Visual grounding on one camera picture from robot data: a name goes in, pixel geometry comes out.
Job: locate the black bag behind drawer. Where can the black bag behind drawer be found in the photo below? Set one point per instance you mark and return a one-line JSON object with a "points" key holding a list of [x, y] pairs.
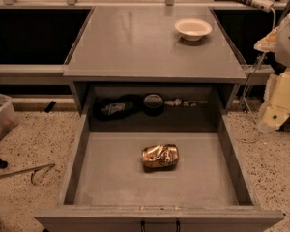
{"points": [[115, 109]]}

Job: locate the small black block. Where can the small black block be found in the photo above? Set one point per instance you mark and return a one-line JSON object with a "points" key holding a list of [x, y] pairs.
{"points": [[50, 106]]}

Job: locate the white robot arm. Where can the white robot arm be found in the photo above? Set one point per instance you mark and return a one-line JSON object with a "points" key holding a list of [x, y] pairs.
{"points": [[278, 42]]}

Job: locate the clear plastic bin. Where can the clear plastic bin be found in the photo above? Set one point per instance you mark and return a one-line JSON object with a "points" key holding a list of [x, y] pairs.
{"points": [[8, 117]]}

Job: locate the white bowl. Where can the white bowl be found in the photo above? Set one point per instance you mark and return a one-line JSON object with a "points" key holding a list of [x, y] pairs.
{"points": [[192, 29]]}

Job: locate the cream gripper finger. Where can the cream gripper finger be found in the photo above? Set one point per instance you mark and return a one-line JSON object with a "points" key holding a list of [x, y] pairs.
{"points": [[275, 110]]}

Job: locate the round black tape roll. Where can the round black tape roll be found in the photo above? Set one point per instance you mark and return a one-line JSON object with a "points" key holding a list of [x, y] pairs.
{"points": [[153, 105]]}

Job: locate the metal rod on floor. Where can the metal rod on floor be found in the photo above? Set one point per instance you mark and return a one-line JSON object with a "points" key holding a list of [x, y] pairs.
{"points": [[33, 169]]}

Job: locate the grey counter cabinet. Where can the grey counter cabinet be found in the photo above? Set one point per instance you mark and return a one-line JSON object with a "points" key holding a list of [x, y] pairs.
{"points": [[139, 43]]}

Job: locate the grey open drawer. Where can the grey open drawer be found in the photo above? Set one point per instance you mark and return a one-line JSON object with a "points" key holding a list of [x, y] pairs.
{"points": [[107, 189]]}

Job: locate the crushed orange can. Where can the crushed orange can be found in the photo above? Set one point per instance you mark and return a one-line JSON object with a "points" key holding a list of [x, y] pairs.
{"points": [[163, 156]]}

